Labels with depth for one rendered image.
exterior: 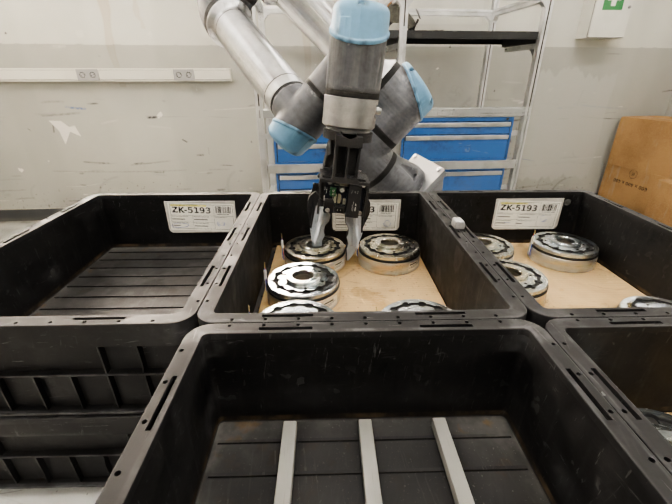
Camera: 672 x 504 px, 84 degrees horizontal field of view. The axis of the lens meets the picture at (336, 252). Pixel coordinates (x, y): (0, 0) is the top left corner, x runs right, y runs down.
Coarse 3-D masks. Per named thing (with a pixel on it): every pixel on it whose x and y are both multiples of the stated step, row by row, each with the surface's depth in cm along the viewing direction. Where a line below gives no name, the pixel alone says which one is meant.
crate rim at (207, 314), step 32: (288, 192) 68; (384, 192) 68; (416, 192) 68; (256, 224) 55; (448, 224) 53; (480, 256) 44; (224, 288) 38; (224, 320) 33; (256, 320) 33; (288, 320) 33; (320, 320) 33; (352, 320) 33; (384, 320) 33; (416, 320) 33
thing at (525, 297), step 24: (432, 192) 68; (456, 192) 68; (480, 192) 68; (504, 192) 68; (528, 192) 68; (552, 192) 68; (576, 192) 68; (456, 216) 56; (528, 312) 34; (552, 312) 34; (576, 312) 34; (600, 312) 34; (624, 312) 34; (648, 312) 34
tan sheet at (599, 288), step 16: (544, 272) 61; (560, 272) 61; (592, 272) 61; (608, 272) 61; (560, 288) 57; (576, 288) 57; (592, 288) 57; (608, 288) 57; (624, 288) 57; (544, 304) 53; (560, 304) 53; (576, 304) 53; (592, 304) 53; (608, 304) 53
